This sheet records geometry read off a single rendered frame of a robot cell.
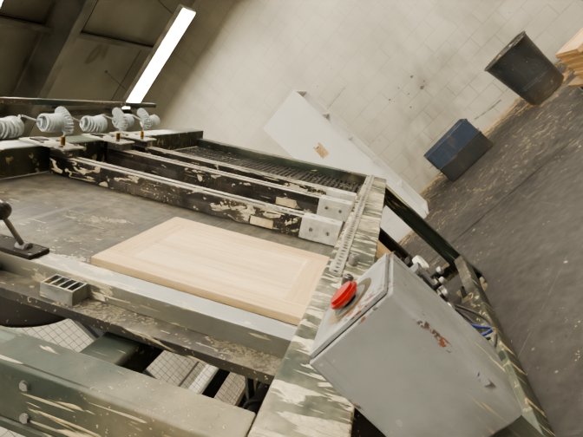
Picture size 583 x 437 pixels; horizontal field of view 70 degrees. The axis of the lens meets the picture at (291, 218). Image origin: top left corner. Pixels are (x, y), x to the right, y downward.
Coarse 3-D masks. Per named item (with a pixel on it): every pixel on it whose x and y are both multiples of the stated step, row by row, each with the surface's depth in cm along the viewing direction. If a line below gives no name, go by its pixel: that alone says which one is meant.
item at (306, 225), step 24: (72, 120) 148; (48, 144) 147; (72, 144) 154; (72, 168) 148; (96, 168) 146; (120, 168) 148; (144, 192) 144; (168, 192) 141; (192, 192) 139; (216, 192) 141; (240, 216) 137; (264, 216) 135; (288, 216) 133; (312, 216) 134; (312, 240) 133; (336, 240) 131
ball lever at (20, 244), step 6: (0, 204) 74; (6, 204) 75; (0, 210) 74; (6, 210) 75; (0, 216) 74; (6, 216) 75; (6, 222) 77; (12, 228) 79; (12, 234) 79; (18, 234) 80; (18, 240) 81; (18, 246) 82; (24, 246) 82; (30, 246) 83
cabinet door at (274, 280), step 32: (160, 224) 118; (192, 224) 122; (96, 256) 92; (128, 256) 94; (160, 256) 98; (192, 256) 101; (224, 256) 105; (256, 256) 109; (288, 256) 113; (320, 256) 117; (192, 288) 87; (224, 288) 88; (256, 288) 92; (288, 288) 94; (288, 320) 83
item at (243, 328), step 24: (0, 264) 82; (24, 264) 81; (48, 264) 80; (72, 264) 82; (96, 288) 78; (120, 288) 77; (144, 288) 78; (168, 288) 80; (144, 312) 76; (168, 312) 75; (192, 312) 74; (216, 312) 75; (240, 312) 76; (216, 336) 74; (240, 336) 73; (264, 336) 72; (288, 336) 71
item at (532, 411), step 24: (408, 216) 253; (384, 240) 237; (432, 240) 253; (456, 264) 240; (480, 288) 206; (480, 312) 179; (504, 336) 163; (504, 360) 143; (216, 384) 233; (264, 384) 156; (528, 384) 135; (528, 408) 119; (360, 432) 98; (552, 432) 115
